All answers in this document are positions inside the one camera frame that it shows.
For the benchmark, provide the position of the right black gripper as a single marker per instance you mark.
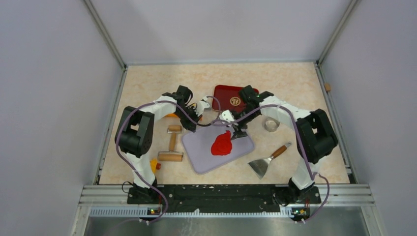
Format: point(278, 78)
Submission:
point(240, 133)

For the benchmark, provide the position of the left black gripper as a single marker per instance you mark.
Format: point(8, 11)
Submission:
point(191, 125)

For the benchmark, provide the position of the red dough lump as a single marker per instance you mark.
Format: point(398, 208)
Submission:
point(222, 145)

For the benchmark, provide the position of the lavender plastic tray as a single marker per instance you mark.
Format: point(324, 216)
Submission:
point(197, 146)

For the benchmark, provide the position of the metal ring cutter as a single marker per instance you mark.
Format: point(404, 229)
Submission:
point(271, 125)

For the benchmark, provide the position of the metal scraper wooden handle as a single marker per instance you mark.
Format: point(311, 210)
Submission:
point(260, 166)

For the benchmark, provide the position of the dark red lacquer tray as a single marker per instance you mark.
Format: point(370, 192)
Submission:
point(229, 98)

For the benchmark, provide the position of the wooden dough roller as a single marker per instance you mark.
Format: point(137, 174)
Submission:
point(171, 155)

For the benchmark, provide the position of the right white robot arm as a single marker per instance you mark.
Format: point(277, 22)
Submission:
point(315, 136)

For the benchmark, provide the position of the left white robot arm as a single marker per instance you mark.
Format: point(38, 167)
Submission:
point(135, 130)

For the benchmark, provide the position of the orange plastic rolling pin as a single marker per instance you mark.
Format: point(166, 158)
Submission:
point(172, 115)

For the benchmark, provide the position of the yellow toy car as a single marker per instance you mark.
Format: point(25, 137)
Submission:
point(155, 165)

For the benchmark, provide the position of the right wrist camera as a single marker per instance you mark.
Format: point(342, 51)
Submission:
point(226, 118)

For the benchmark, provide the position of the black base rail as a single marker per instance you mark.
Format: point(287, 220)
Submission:
point(231, 198)

